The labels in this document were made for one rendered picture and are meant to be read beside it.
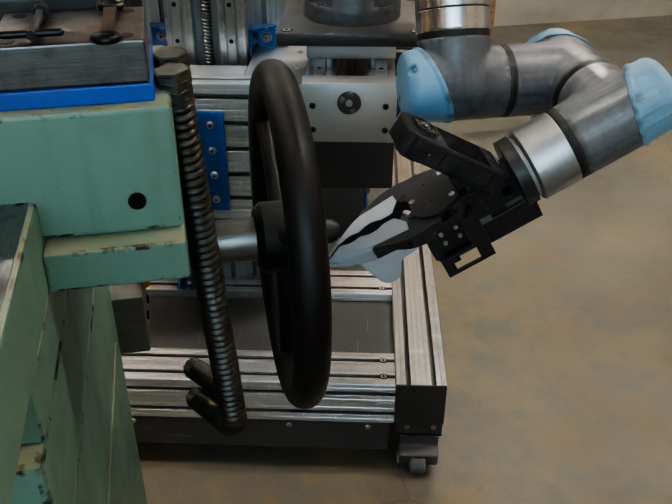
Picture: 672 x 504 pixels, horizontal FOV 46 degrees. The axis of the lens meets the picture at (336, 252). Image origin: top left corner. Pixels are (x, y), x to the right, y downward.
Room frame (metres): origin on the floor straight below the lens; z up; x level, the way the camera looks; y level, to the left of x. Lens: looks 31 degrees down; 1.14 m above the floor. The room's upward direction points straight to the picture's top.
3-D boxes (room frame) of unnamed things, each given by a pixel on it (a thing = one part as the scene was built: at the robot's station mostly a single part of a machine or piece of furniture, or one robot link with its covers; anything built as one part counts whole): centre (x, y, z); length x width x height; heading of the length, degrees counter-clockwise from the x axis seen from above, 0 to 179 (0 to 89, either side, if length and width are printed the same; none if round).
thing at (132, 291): (0.79, 0.29, 0.58); 0.12 x 0.08 x 0.08; 102
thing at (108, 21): (0.53, 0.15, 1.00); 0.10 x 0.02 x 0.01; 12
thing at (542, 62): (0.82, -0.23, 0.87); 0.11 x 0.11 x 0.08; 11
